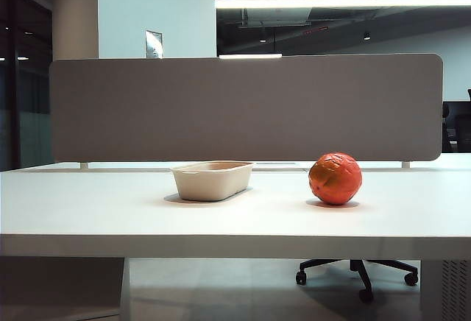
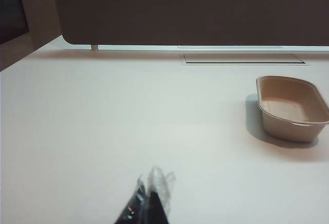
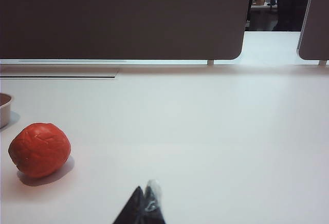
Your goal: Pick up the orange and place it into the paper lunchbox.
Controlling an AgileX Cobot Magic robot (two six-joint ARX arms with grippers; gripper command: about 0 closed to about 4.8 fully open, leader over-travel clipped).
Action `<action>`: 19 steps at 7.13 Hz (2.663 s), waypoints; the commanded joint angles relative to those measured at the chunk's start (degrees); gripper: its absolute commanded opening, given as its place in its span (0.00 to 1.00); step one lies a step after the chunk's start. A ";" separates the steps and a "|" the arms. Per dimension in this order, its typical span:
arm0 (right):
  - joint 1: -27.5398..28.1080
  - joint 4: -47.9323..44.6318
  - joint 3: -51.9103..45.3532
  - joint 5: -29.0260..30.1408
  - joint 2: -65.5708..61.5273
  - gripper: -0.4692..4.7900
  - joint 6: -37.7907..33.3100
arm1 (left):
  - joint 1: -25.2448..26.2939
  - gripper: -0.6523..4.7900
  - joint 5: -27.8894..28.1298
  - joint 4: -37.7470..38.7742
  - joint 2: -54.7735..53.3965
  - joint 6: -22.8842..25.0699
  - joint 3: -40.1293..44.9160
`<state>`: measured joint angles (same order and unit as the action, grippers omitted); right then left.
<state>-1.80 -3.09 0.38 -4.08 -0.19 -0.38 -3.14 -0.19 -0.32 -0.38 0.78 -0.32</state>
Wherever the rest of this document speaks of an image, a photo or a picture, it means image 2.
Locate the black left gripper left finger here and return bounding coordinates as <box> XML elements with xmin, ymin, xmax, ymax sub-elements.
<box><xmin>114</xmin><ymin>174</ymin><xmax>148</xmax><ymax>224</ymax></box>

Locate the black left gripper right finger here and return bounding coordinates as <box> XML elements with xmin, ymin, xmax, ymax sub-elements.
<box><xmin>140</xmin><ymin>166</ymin><xmax>177</xmax><ymax>224</ymax></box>

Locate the beige paper lunchbox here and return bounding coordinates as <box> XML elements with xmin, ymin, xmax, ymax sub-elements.
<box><xmin>255</xmin><ymin>75</ymin><xmax>329</xmax><ymax>143</ymax></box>

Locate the dark brown desk divider panel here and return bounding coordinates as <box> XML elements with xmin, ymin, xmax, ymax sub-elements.
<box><xmin>50</xmin><ymin>0</ymin><xmax>329</xmax><ymax>47</ymax></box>
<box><xmin>0</xmin><ymin>0</ymin><xmax>30</xmax><ymax>46</ymax></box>

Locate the white desk cable flap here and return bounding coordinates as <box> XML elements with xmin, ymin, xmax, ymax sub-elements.
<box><xmin>182</xmin><ymin>53</ymin><xmax>312</xmax><ymax>67</ymax></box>

